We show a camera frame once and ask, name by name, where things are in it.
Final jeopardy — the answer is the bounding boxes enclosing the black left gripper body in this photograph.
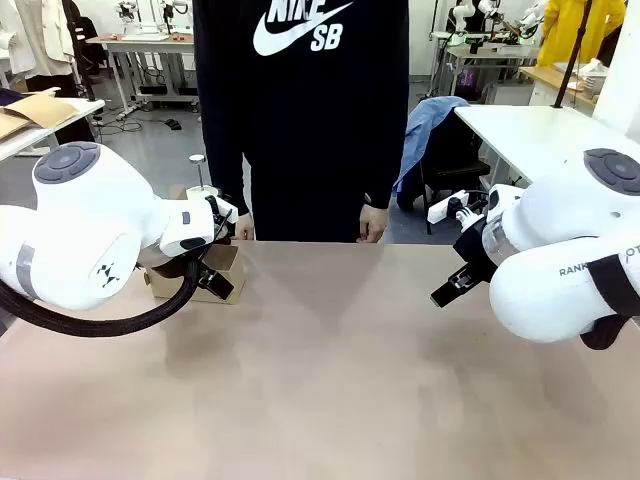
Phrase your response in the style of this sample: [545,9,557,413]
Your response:
[138,244,202,282]

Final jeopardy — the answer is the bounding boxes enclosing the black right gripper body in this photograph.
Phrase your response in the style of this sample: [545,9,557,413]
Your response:
[451,218,494,284]

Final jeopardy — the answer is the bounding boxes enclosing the brown cardboard cup carrier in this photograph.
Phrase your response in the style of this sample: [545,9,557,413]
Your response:
[144,183,248,305]

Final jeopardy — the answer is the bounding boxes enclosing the person's right forearm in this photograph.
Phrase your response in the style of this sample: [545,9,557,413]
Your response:
[202,114,253,219]

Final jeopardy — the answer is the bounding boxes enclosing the person's left forearm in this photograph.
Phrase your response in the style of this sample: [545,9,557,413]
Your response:
[359,114,407,211]

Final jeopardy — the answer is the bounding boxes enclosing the person's right hand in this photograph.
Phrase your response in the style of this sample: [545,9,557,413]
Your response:
[233,211,257,242]

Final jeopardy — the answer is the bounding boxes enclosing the person's left hand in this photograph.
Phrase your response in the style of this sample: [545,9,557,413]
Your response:
[358,203,389,245]

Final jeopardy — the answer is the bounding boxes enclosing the white power strip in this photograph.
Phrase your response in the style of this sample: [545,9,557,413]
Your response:
[426,191,470,225]

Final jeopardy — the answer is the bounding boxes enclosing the black chair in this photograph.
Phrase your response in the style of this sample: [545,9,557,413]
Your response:
[397,115,493,237]

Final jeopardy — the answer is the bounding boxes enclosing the white side table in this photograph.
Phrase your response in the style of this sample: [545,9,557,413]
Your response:
[452,104,627,190]

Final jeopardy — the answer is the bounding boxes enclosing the blue cloth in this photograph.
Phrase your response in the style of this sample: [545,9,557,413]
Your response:
[391,95,472,199]

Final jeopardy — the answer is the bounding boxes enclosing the purple bag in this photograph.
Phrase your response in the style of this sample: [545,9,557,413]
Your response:
[456,68,480,97]

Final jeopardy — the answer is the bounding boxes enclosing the person in black hoodie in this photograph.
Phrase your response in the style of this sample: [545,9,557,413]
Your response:
[191,0,412,245]

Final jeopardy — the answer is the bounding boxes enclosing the wooden background table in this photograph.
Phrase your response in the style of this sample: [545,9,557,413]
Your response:
[518,63,609,110]

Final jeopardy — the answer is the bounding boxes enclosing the white table with cardboard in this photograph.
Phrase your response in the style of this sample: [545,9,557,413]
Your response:
[0,96,107,162]

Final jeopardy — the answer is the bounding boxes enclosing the grey background robot table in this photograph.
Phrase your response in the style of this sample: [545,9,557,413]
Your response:
[441,41,542,97]

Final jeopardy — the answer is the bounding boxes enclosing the brown cardboard sheet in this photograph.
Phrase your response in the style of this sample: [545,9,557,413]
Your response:
[0,87,82,142]

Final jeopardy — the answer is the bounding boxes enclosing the white background workbench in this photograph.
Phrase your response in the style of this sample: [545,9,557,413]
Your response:
[98,32,199,114]

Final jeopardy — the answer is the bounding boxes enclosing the black tripod pole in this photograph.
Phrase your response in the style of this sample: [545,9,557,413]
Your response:
[551,0,595,110]

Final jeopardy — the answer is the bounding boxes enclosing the white upright panel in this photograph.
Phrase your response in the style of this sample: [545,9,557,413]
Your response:
[591,0,640,147]

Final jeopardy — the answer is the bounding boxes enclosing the person in yellow raincoat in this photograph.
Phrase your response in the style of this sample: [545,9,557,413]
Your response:
[536,0,627,69]

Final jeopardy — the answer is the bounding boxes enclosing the white hanging coat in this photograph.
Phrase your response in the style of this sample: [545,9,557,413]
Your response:
[0,0,77,80]

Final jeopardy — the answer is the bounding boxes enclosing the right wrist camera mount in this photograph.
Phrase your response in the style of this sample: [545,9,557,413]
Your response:
[446,191,490,222]

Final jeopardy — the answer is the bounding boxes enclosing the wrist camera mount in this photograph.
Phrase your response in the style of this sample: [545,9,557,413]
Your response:
[446,191,490,222]
[204,194,238,246]

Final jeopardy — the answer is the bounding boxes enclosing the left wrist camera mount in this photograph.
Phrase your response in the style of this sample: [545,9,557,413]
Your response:
[204,194,238,246]

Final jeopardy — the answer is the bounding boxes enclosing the black braided cable sleeve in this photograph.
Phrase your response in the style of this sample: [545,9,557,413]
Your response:
[0,248,207,338]

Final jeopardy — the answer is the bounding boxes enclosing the black right arm cable sleeve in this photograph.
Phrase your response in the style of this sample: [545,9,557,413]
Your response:
[578,253,640,352]

